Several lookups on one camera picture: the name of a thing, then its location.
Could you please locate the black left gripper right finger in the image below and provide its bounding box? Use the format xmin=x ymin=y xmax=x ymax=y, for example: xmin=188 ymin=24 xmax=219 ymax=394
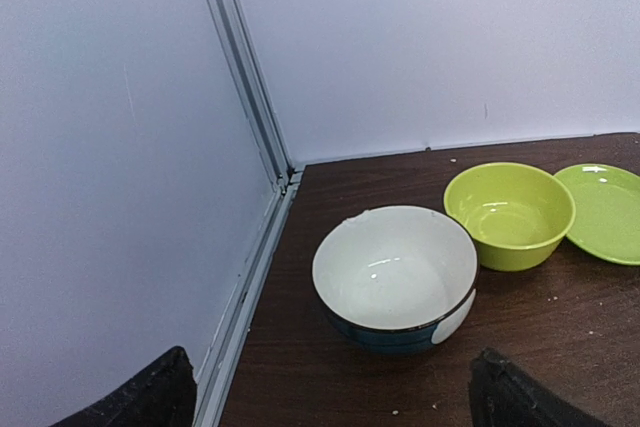
xmin=468 ymin=348 xmax=607 ymax=427

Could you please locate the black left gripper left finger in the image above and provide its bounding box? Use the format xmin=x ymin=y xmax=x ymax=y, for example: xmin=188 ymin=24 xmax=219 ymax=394
xmin=57 ymin=346 xmax=196 ymax=427

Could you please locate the white black bowl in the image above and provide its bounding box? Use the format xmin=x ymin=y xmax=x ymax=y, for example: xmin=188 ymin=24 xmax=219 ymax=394
xmin=311 ymin=205 xmax=480 ymax=354

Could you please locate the green bowl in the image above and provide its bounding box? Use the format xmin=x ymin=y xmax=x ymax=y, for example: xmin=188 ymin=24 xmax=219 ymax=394
xmin=443 ymin=162 xmax=576 ymax=272

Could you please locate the green plate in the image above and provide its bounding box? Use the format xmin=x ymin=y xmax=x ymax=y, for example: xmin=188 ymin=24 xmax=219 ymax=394
xmin=554 ymin=163 xmax=640 ymax=266

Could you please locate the left aluminium frame post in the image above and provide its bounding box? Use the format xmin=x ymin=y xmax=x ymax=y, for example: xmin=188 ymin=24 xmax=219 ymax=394
xmin=206 ymin=0 xmax=301 ymax=193

